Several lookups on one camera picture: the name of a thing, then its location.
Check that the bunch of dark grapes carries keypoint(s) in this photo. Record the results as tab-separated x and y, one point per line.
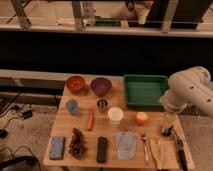
77	146

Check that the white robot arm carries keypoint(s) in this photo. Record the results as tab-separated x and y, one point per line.
188	86

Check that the purple bowl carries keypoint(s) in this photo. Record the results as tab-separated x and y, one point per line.
101	86

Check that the orange bowl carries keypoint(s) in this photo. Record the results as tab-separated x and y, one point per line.
75	84

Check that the light blue cloth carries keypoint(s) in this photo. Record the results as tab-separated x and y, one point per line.
126	145

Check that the black remote control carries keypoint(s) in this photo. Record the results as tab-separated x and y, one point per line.
102	149

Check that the yellow banana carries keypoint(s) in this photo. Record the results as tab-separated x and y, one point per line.
157	151

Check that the green plastic tray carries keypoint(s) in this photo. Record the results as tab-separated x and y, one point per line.
144	91

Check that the green background box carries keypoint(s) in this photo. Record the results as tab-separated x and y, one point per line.
105	22

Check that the blue plastic cup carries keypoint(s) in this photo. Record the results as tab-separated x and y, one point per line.
72	107

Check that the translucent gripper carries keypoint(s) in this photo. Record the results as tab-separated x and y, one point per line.
168	124

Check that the white paper cup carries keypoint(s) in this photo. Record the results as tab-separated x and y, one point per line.
115	115

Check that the small metal can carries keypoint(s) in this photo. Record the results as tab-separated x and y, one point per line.
102	105

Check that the blue sponge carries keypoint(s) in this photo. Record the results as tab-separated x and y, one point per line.
57	148

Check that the orange carrot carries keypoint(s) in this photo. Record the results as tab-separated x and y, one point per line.
90	120

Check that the orange apple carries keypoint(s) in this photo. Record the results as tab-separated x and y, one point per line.
141	118

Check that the metal fork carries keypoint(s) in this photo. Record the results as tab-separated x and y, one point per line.
146	157

